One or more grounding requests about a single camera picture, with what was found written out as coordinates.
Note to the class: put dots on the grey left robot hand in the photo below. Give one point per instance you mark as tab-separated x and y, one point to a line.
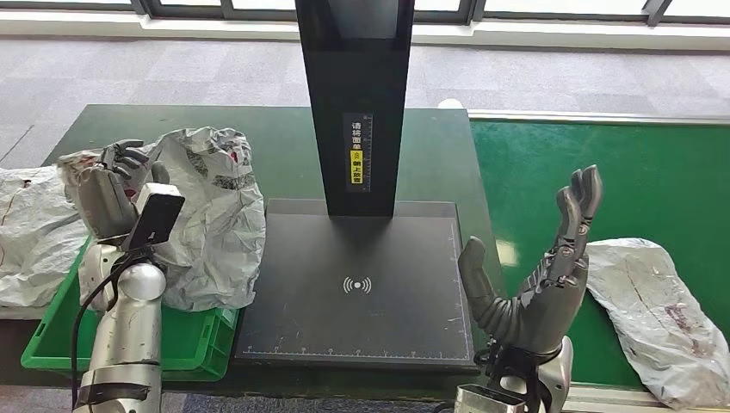
105	199

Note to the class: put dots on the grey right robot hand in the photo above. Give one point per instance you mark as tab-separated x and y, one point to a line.
542	313

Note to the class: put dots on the grey parcel bag red print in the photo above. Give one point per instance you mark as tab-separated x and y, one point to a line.
217	228

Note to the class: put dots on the grey crumpled parcel bag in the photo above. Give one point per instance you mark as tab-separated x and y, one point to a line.
34	239

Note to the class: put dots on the green conveyor belt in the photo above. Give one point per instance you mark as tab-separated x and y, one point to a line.
627	182

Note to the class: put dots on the black inbound scanner machine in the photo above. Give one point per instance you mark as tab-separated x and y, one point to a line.
319	308

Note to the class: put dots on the white round conveyor knob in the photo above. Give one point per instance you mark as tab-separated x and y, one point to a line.
450	104

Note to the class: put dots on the green plastic crate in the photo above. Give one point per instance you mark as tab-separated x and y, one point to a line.
188	342

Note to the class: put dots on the dark green table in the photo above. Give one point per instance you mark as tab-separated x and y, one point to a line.
274	148

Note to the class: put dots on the white window sill ledge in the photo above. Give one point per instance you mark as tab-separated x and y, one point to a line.
513	34

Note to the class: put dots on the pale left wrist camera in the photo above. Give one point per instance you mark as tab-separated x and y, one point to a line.
157	216

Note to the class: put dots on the silver conveyor frame rail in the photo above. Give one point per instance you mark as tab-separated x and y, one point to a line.
599	399
599	117

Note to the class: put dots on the dark window frame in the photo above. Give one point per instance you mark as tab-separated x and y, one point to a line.
228	8

